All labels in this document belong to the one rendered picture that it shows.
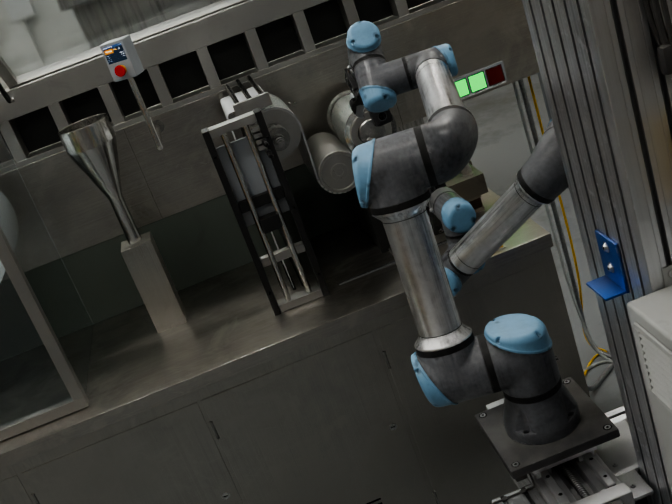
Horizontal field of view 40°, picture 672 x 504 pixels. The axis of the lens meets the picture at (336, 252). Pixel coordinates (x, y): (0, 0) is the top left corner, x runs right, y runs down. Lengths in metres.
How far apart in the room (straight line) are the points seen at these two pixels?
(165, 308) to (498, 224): 1.10
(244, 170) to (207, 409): 0.63
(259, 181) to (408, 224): 0.81
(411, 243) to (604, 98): 0.54
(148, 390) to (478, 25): 1.47
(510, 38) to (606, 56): 1.71
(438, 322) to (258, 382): 0.81
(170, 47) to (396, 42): 0.68
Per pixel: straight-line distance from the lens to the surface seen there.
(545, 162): 1.94
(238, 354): 2.42
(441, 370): 1.79
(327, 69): 2.86
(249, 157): 2.43
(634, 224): 1.41
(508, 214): 2.00
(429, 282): 1.75
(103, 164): 2.58
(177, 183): 2.87
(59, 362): 2.46
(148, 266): 2.67
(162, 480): 2.58
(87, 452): 2.54
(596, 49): 1.31
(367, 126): 2.55
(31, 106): 2.84
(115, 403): 2.47
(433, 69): 1.98
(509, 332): 1.79
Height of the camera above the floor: 1.93
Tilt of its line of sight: 22 degrees down
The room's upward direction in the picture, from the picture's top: 20 degrees counter-clockwise
